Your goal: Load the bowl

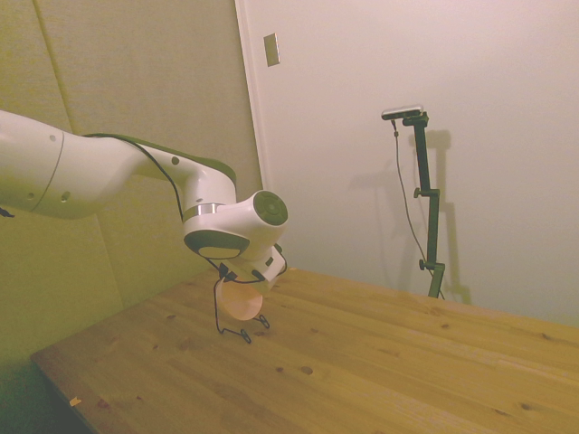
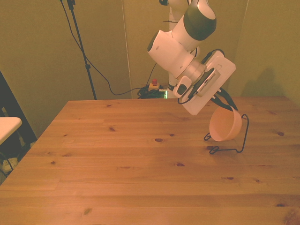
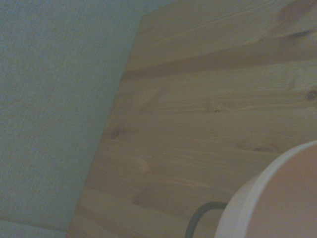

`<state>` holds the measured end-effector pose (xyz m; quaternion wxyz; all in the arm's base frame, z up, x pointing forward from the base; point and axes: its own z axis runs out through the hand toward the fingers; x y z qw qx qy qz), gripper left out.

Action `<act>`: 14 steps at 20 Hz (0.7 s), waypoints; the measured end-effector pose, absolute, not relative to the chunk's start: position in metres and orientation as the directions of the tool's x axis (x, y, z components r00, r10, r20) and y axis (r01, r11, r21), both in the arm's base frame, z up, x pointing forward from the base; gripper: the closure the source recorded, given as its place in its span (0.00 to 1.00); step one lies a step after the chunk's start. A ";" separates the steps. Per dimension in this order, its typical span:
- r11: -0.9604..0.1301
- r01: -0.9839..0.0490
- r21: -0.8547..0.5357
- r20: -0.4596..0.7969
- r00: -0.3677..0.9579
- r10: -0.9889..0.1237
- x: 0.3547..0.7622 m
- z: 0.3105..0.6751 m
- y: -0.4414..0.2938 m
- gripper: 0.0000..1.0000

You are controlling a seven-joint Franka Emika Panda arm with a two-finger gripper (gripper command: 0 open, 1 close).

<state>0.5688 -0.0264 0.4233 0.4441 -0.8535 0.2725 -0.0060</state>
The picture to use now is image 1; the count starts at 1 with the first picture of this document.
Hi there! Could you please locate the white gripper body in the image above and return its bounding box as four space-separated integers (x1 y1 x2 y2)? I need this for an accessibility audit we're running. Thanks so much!
251 244 288 296

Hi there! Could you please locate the pink plastic bowl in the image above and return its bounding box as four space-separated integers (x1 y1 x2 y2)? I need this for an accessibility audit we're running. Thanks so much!
214 277 265 323

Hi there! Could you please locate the beige wrist camera mount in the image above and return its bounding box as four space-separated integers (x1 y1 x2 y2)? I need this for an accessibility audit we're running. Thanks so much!
219 259 267 286

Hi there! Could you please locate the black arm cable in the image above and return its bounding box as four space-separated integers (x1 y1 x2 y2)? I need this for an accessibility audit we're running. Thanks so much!
82 132 185 223

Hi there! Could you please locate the black camera stand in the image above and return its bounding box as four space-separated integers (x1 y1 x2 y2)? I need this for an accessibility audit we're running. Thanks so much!
402 112 447 300

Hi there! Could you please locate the grey exterior camera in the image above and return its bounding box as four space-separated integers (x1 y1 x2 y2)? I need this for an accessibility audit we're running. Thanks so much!
380 103 427 122

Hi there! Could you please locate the grey wall switch plate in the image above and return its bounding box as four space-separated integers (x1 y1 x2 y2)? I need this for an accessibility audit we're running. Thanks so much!
262 32 283 69

